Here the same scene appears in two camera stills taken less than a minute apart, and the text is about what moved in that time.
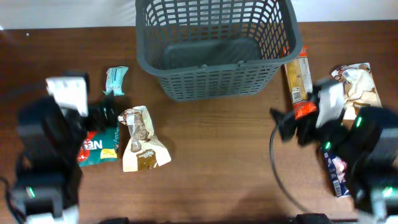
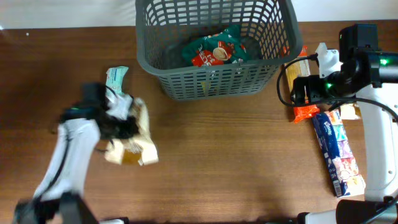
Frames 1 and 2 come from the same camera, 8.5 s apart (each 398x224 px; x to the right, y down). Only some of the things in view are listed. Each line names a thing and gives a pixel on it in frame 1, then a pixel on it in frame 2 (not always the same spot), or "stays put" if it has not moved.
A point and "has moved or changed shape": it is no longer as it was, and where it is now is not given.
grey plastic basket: (206, 49) stays put
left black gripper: (98, 121) → (130, 126)
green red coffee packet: (99, 145) has moved or changed shape
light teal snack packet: (114, 78) stays put
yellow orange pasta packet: (299, 78) stays put
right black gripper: (306, 126) → (311, 83)
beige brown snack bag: (143, 151) has moved or changed shape
